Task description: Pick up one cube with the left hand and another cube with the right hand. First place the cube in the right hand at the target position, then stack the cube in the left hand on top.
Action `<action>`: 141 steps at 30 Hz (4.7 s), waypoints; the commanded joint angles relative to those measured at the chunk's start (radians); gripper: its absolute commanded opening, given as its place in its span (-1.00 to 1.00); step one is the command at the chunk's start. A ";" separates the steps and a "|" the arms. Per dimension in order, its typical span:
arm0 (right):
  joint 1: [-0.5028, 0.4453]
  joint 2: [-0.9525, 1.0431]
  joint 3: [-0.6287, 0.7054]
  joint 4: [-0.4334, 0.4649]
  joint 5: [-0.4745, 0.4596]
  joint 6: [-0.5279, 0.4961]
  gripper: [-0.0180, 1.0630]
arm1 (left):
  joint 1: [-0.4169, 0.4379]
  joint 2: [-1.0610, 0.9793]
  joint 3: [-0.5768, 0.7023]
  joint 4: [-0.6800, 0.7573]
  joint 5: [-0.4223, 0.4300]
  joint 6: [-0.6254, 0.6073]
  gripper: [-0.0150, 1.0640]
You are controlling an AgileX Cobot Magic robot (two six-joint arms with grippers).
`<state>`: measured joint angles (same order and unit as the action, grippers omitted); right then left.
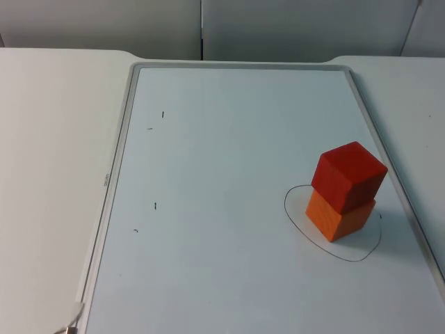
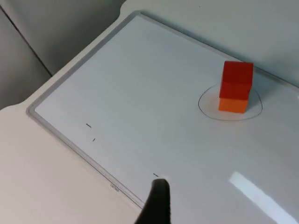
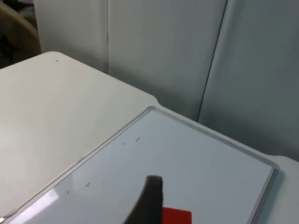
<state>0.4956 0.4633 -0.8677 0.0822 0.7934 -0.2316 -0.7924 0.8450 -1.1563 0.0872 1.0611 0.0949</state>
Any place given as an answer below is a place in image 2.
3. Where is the grey-framed whiteboard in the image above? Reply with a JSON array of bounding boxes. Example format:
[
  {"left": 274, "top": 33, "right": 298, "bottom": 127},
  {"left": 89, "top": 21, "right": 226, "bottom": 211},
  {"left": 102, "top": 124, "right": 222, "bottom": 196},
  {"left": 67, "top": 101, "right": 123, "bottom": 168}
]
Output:
[{"left": 26, "top": 11, "right": 299, "bottom": 224}]

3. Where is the red cube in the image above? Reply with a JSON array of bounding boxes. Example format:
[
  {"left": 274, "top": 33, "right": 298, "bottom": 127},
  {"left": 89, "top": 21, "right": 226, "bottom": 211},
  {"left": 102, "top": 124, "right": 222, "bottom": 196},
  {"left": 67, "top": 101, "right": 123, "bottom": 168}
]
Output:
[{"left": 219, "top": 61, "right": 254, "bottom": 101}]

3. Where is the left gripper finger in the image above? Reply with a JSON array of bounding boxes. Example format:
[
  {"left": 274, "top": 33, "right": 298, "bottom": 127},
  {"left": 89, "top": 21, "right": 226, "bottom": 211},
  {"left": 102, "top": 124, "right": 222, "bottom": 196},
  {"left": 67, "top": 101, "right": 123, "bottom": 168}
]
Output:
[{"left": 135, "top": 178, "right": 174, "bottom": 224}]

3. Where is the orange cube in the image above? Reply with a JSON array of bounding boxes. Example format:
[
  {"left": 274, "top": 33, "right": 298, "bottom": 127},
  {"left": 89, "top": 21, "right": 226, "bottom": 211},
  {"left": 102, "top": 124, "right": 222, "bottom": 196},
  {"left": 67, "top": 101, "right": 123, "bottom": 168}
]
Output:
[{"left": 218, "top": 97, "right": 249, "bottom": 114}]

